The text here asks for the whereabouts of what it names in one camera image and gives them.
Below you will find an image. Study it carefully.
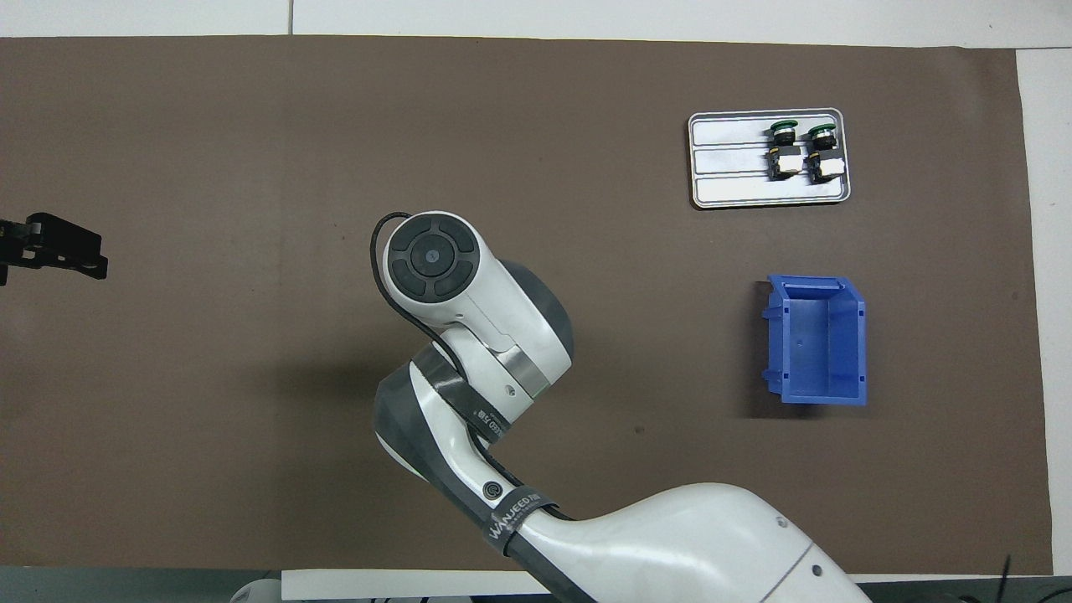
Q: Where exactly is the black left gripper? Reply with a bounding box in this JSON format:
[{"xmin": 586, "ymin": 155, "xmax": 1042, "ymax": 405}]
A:
[{"xmin": 0, "ymin": 213, "xmax": 110, "ymax": 286}]

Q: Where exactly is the brown table mat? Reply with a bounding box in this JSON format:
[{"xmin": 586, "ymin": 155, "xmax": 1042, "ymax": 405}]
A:
[{"xmin": 0, "ymin": 35, "xmax": 1054, "ymax": 577}]

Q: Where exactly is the green push button switch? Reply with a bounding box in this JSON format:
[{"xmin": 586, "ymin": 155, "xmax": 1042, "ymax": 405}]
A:
[
  {"xmin": 765, "ymin": 120, "xmax": 803, "ymax": 182},
  {"xmin": 804, "ymin": 123, "xmax": 845, "ymax": 185}
]

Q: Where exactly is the grey metal tray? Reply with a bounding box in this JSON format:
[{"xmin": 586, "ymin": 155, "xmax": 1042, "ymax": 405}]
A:
[{"xmin": 688, "ymin": 108, "xmax": 853, "ymax": 210}]

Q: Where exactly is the blue plastic storage bin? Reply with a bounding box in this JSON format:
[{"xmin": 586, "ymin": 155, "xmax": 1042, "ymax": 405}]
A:
[{"xmin": 760, "ymin": 274, "xmax": 868, "ymax": 407}]

